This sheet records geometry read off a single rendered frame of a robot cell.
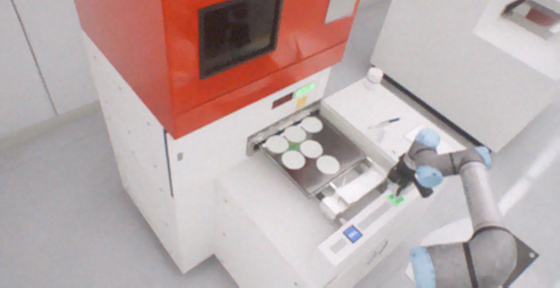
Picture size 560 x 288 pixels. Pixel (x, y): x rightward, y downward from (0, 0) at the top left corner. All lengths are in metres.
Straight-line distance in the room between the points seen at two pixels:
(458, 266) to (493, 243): 0.10
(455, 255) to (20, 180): 2.57
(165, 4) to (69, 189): 1.99
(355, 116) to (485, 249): 1.02
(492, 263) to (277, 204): 0.91
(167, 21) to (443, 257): 0.87
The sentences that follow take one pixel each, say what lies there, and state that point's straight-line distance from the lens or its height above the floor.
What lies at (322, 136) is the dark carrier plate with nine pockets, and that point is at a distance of 1.86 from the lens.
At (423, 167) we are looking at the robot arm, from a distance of 1.34.
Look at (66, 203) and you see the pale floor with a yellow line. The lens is 2.79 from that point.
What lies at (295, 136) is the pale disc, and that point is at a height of 0.90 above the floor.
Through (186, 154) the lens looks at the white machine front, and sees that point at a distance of 1.51.
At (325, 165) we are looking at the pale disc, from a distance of 1.74.
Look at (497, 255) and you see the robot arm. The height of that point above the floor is 1.45.
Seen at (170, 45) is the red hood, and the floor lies 1.60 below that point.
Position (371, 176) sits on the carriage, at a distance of 1.80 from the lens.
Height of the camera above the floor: 2.23
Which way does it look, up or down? 47 degrees down
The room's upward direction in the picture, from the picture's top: 11 degrees clockwise
